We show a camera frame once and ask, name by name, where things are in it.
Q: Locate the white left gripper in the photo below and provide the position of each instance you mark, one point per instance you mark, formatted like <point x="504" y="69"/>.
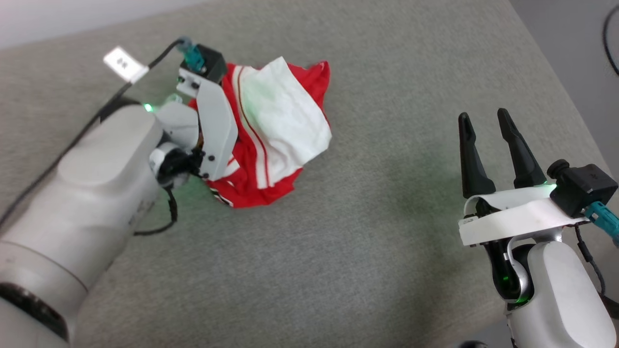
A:
<point x="217" y="130"/>

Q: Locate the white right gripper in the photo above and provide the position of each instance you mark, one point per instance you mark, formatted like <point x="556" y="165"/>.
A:
<point x="517" y="217"/>

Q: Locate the red and white jersey shirt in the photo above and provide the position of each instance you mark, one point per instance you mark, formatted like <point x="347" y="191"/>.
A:
<point x="285" y="116"/>

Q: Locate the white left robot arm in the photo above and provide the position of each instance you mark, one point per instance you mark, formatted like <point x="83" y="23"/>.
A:
<point x="87" y="203"/>

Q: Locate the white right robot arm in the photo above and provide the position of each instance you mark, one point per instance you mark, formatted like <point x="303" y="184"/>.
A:
<point x="561" y="299"/>

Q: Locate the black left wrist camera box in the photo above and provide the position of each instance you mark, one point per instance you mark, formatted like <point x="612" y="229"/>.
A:
<point x="210" y="63"/>

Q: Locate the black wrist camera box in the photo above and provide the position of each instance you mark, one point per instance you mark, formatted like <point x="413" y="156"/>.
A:
<point x="582" y="186"/>
<point x="210" y="63"/>

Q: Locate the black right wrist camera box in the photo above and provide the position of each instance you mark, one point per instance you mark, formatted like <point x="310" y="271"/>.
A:
<point x="582" y="186"/>

